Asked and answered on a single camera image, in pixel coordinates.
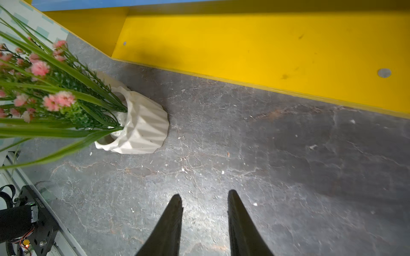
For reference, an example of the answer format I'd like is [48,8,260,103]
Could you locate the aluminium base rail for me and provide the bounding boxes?
[2,151,86,256]

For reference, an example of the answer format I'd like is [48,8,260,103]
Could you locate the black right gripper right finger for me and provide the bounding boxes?
[227,190,273,256]

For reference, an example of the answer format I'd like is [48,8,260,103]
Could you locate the pink flower pot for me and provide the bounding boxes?
[1,15,169,167]

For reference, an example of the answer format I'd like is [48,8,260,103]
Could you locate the yellow rack pink blue shelves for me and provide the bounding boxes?
[30,1,410,118]

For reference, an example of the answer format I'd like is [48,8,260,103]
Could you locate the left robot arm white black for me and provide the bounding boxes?
[1,185,38,256]

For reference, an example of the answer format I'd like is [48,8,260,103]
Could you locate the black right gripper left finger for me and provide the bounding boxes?
[136,194,183,256]

